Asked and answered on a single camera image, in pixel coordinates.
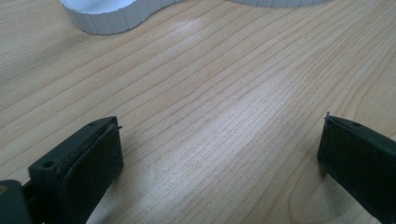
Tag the white ribbed wavy tray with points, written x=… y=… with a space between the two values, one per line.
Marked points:
x=102 y=21

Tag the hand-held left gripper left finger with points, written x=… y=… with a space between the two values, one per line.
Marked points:
x=77 y=174

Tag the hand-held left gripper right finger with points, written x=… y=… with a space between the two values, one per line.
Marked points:
x=358 y=161

